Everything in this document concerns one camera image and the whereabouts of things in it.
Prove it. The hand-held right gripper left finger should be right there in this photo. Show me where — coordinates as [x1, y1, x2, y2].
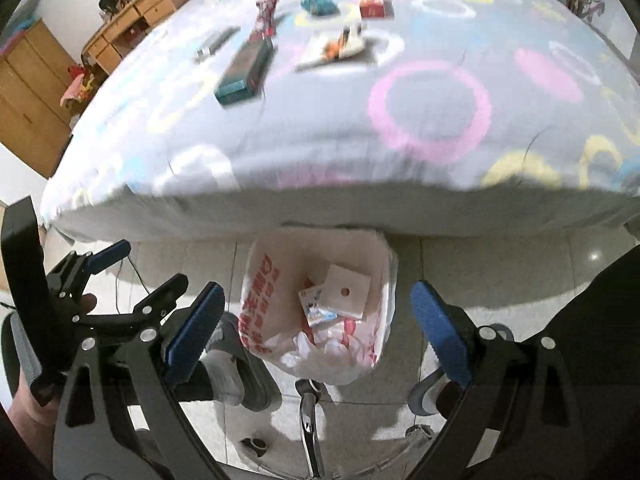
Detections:
[52, 282, 226, 480]

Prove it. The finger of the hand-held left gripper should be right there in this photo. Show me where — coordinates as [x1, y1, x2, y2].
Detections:
[70, 272, 190, 333]
[46, 240, 132, 306]

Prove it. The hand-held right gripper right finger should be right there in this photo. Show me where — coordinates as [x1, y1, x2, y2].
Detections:
[410, 281, 586, 480]

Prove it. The white red-print plastic bag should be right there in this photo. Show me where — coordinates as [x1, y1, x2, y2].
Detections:
[239, 227, 399, 387]

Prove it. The teal box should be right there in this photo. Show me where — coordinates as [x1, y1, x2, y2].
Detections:
[214, 40, 276, 109]

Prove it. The red snack wrapper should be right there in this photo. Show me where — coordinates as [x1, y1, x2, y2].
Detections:
[249, 0, 281, 42]

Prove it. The white and orange packet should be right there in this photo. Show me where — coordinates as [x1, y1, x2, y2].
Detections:
[295, 25, 377, 71]

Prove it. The blue wrapper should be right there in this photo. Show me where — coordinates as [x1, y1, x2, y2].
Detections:
[300, 0, 339, 17]

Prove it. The red and white box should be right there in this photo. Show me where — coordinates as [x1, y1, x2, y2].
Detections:
[359, 0, 395, 21]

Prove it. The person's left hand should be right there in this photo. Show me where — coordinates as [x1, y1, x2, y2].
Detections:
[0, 292, 99, 442]

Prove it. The person's left foot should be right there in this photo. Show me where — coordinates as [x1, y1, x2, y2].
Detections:
[185, 355, 247, 407]

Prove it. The grey slipper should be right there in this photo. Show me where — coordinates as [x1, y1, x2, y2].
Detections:
[200, 312, 281, 412]
[407, 324, 514, 419]

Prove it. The white square card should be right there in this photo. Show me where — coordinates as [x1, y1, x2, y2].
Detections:
[320, 265, 374, 321]

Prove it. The small white snack packet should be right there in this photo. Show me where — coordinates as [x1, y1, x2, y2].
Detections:
[298, 285, 342, 332]

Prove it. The chrome chair base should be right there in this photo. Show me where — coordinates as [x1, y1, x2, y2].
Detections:
[240, 379, 436, 480]

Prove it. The wooden wardrobe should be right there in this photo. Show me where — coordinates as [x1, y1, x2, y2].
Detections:
[0, 17, 81, 180]

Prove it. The pink and yellow cloth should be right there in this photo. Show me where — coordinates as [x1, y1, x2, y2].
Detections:
[60, 62, 102, 111]

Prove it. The bed with circle-print sheet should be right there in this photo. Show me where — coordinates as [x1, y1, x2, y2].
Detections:
[40, 0, 640, 242]

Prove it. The dark desk clutter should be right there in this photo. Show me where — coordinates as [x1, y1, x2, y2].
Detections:
[99, 0, 137, 20]

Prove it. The wooden desk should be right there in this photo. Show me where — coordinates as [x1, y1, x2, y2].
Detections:
[81, 0, 206, 77]

